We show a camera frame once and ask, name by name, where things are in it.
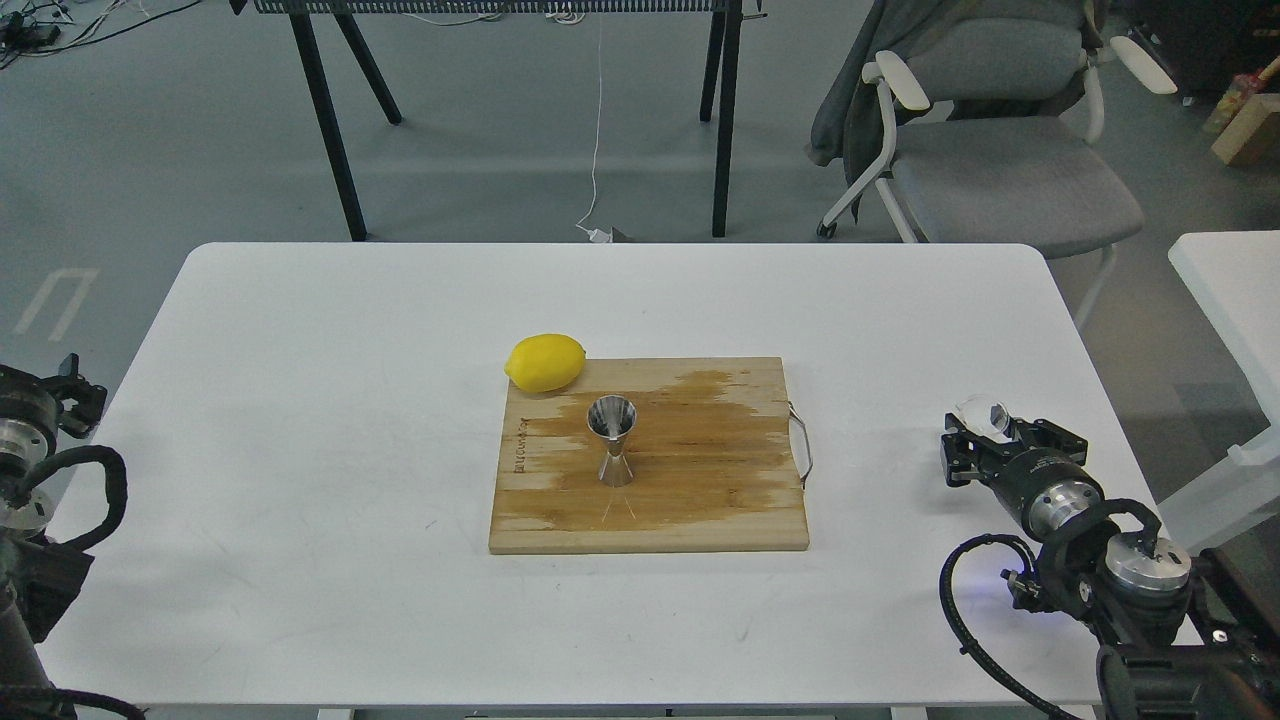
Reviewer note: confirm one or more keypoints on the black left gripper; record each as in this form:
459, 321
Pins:
34, 408

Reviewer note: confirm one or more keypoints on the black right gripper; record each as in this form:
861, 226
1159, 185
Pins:
1040, 481

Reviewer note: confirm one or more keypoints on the small clear glass cup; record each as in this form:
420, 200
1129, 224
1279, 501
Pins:
984, 416

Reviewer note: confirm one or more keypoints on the steel double jigger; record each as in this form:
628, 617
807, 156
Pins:
611, 418

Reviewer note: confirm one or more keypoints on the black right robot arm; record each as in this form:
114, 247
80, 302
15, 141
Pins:
1182, 635

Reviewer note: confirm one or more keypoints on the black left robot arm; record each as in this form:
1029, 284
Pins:
42, 576

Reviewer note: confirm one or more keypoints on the grey office chair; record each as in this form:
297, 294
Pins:
988, 137

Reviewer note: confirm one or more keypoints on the dark grey hanging jacket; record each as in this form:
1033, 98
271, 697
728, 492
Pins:
847, 124

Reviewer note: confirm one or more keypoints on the cardboard box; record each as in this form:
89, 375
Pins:
1251, 135

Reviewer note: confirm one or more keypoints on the yellow lemon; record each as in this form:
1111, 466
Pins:
545, 362

